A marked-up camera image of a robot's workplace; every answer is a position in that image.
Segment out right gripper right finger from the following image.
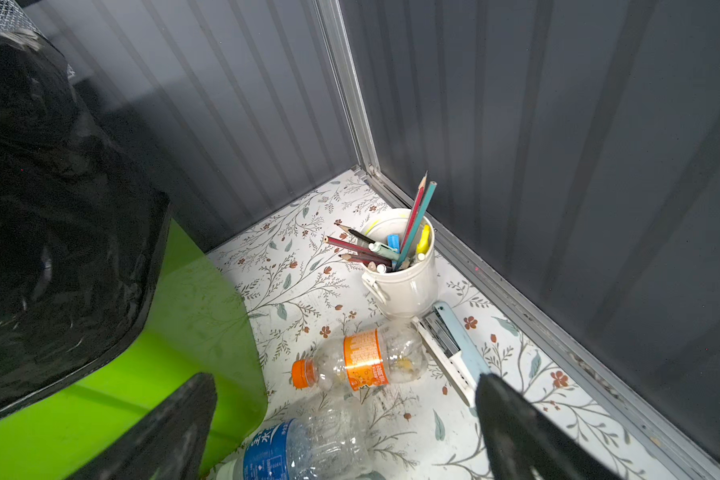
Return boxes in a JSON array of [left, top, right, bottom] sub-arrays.
[[475, 374, 618, 479]]

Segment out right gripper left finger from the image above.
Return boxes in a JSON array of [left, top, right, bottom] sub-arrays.
[[69, 373, 217, 479]]

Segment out green bin with black liner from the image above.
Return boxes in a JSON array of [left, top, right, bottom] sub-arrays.
[[0, 30, 267, 479]]

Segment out blue label bottle near bin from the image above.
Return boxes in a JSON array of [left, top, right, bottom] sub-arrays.
[[211, 399, 373, 480]]

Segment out white stapler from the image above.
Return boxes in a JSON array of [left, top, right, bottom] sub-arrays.
[[413, 301, 490, 408]]

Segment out orange label clear bottle right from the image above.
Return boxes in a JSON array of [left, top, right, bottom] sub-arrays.
[[291, 321, 428, 391]]

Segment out white pen cup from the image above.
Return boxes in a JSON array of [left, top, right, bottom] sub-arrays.
[[360, 208, 438, 320]]

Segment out yellow highlighter in cup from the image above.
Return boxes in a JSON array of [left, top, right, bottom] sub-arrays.
[[416, 224, 432, 258]]

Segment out teal pencil in cup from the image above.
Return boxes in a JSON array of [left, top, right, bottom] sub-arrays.
[[394, 181, 437, 271]]

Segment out red pencil in cup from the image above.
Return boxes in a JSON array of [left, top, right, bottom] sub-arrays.
[[401, 172, 428, 246]]

